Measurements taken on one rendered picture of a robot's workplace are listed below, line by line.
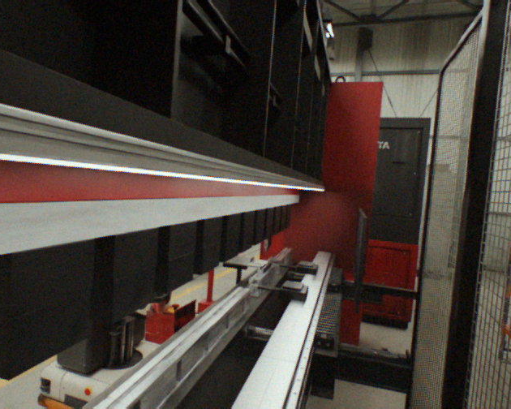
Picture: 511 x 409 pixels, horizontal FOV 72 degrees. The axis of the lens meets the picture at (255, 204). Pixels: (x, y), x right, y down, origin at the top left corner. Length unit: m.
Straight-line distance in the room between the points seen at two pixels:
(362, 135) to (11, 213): 2.59
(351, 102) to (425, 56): 6.66
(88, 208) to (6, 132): 0.38
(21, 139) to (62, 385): 2.31
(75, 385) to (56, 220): 1.94
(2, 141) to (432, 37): 9.54
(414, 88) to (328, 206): 6.68
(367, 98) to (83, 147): 2.72
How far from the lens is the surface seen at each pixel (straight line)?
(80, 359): 2.43
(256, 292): 1.87
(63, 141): 0.28
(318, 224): 2.86
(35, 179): 0.54
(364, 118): 2.90
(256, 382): 0.93
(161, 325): 1.82
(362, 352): 1.49
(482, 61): 1.10
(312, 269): 1.99
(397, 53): 9.52
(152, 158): 0.37
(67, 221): 0.59
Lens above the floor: 1.45
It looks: 3 degrees down
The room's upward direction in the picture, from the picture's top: 4 degrees clockwise
